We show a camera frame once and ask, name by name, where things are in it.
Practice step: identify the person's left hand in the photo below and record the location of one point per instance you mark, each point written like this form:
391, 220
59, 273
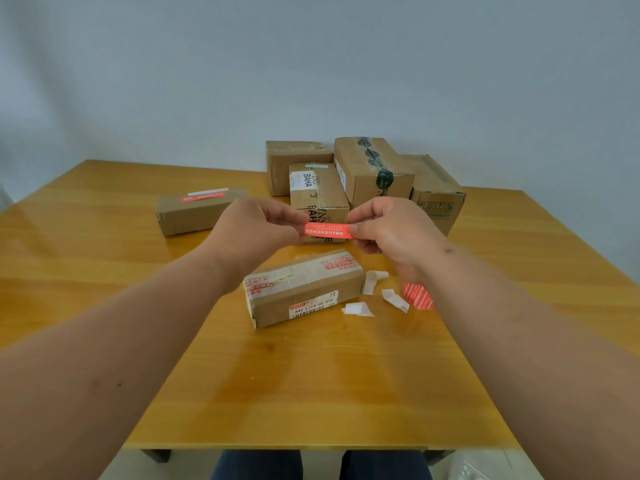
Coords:
245, 234

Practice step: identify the person's right hand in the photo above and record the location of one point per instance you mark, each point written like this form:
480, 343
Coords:
405, 234

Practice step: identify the person's left thumb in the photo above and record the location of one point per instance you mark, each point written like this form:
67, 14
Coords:
289, 233

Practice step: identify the person's right thumb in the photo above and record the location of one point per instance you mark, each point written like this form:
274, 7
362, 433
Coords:
362, 231

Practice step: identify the red sticker strip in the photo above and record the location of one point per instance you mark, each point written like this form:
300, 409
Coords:
327, 230

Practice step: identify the person's left forearm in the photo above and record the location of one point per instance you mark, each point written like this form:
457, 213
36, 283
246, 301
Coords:
100, 364

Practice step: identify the person's right forearm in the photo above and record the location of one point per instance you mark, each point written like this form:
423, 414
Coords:
530, 364

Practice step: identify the white backing paper scrap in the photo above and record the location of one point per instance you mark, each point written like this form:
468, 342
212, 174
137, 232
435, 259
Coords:
396, 300
371, 280
358, 309

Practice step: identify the cardboard box, white printed labels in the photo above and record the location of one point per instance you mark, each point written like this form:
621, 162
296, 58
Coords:
322, 194

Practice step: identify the cardboard box, green printed tape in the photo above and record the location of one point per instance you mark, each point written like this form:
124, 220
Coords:
367, 174

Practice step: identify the taped cardboard box, barcode label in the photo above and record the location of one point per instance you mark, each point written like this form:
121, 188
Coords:
300, 294

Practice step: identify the plain brown cardboard box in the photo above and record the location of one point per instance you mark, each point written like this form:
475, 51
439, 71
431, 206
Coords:
282, 164

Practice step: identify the cardboard box, black printed marks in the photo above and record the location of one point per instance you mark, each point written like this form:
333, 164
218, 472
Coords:
440, 194

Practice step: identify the red sticker roll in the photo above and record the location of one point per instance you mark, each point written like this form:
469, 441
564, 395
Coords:
419, 297

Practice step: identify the long cardboard box, red sticker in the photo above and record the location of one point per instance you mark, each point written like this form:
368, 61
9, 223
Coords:
192, 214

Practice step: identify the person's left leg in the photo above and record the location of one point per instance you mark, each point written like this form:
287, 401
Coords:
257, 465

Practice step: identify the person's leg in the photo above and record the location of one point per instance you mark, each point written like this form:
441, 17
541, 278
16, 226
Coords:
257, 465
385, 465

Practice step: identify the person's right leg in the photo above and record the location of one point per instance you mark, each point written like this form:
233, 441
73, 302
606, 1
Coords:
385, 465

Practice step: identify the dark table leg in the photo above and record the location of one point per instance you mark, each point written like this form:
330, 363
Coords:
440, 455
156, 455

